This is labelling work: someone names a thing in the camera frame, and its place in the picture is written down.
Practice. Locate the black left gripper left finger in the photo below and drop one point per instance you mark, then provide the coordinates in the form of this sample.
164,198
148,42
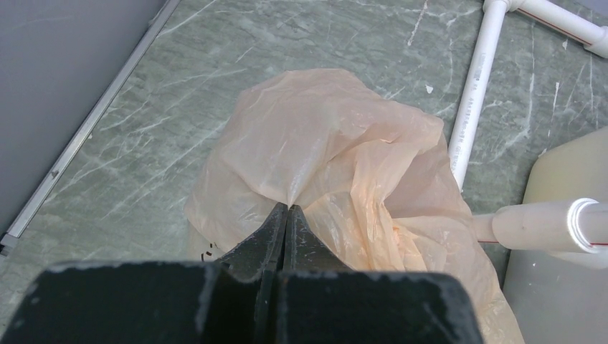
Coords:
255,260

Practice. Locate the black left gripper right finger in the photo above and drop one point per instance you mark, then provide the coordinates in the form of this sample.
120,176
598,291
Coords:
306,257

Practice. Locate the peach plastic bag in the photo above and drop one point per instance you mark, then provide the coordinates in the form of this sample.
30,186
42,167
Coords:
371,175

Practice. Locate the white plastic basin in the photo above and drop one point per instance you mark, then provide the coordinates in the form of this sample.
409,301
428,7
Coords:
555,300

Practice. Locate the white PVC pipe frame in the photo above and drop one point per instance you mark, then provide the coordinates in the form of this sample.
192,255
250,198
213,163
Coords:
546,69

